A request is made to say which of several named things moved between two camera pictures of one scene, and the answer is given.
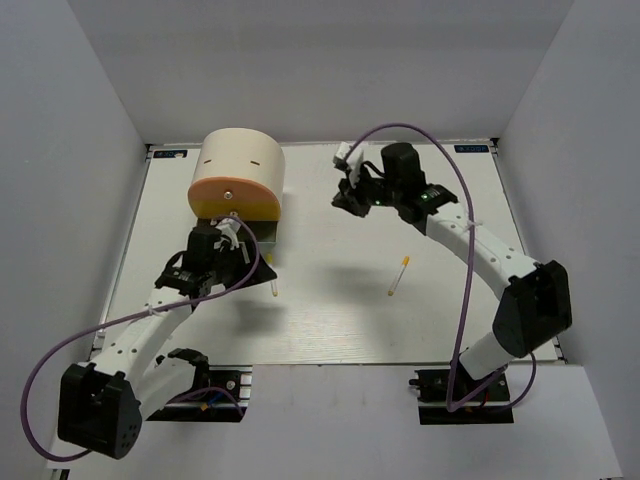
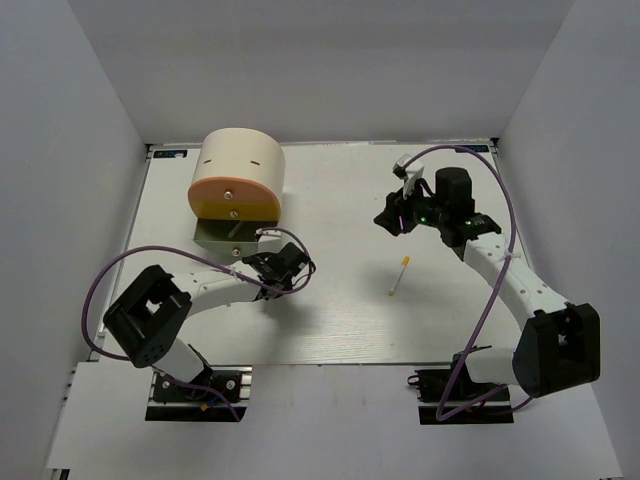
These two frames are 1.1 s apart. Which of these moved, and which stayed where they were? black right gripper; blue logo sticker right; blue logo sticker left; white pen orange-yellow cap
Moved: black right gripper
Stayed: white pen orange-yellow cap; blue logo sticker left; blue logo sticker right
